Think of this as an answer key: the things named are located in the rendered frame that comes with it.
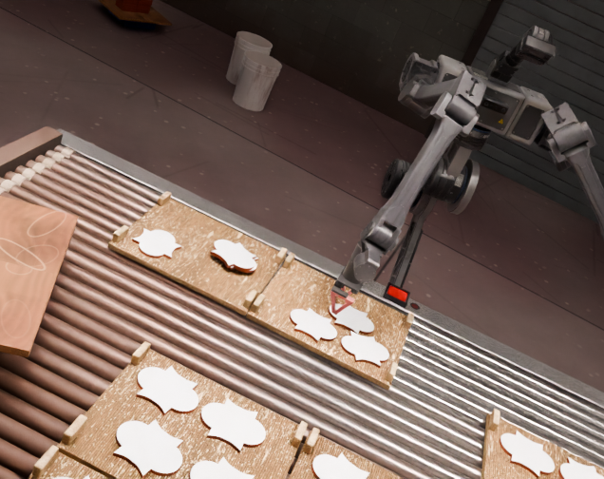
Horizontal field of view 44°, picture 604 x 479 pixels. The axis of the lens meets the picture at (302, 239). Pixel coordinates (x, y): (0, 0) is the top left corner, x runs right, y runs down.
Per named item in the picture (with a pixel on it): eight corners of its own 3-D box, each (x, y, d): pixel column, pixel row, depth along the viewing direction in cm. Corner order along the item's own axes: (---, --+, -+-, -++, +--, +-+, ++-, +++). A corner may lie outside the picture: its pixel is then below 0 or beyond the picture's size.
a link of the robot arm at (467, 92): (500, 84, 192) (469, 62, 189) (472, 128, 191) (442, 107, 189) (432, 98, 235) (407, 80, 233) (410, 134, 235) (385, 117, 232)
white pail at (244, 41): (260, 93, 603) (275, 51, 585) (226, 85, 591) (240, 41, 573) (254, 78, 626) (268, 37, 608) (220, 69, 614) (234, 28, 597)
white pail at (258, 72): (223, 99, 563) (237, 54, 545) (238, 90, 589) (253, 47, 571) (257, 116, 559) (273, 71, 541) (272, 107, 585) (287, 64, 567)
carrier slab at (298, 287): (287, 260, 223) (289, 257, 222) (410, 322, 219) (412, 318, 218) (245, 317, 192) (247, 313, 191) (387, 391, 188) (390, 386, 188)
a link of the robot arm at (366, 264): (399, 235, 196) (372, 218, 194) (402, 258, 186) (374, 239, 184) (371, 266, 201) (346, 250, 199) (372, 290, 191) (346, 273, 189)
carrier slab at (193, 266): (164, 200, 226) (166, 196, 226) (284, 258, 223) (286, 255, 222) (106, 247, 196) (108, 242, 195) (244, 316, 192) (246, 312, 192)
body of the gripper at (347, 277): (365, 279, 206) (375, 258, 202) (355, 296, 197) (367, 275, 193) (344, 269, 207) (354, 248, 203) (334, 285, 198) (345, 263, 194)
